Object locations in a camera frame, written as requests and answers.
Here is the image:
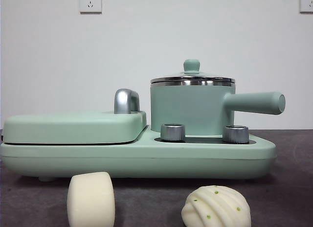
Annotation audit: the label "green griddle lid silver handle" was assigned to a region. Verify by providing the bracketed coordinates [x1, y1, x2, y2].
[2, 89, 147, 145]

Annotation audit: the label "green pot with handle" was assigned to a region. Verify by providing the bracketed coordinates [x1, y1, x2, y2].
[149, 80, 286, 137]

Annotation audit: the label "silver control knob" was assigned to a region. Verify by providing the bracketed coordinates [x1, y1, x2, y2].
[222, 125, 249, 143]
[160, 123, 186, 141]

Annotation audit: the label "glass lid green knob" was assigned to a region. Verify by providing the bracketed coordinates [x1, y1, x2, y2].
[150, 59, 235, 85]

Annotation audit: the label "pleated white bun green specks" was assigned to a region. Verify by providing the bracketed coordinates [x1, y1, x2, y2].
[181, 184, 252, 227]

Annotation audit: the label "white wall socket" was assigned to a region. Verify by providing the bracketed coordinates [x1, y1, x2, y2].
[300, 0, 313, 13]
[79, 0, 103, 14]

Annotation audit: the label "smooth white steamed bun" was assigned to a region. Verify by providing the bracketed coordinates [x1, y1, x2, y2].
[67, 171, 115, 227]

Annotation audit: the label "green breakfast machine base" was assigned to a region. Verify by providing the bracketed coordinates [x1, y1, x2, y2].
[0, 125, 277, 182]

